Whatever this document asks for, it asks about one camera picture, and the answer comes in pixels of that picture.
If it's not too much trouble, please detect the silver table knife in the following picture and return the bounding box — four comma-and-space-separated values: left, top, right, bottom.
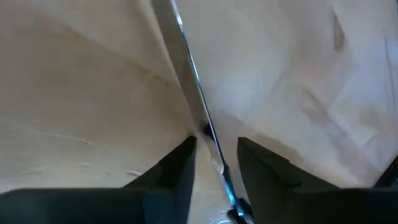
152, 0, 254, 224

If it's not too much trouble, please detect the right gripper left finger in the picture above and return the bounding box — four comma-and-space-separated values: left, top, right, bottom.
0, 136, 198, 224

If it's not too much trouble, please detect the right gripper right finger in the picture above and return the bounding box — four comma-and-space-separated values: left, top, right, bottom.
237, 136, 398, 224

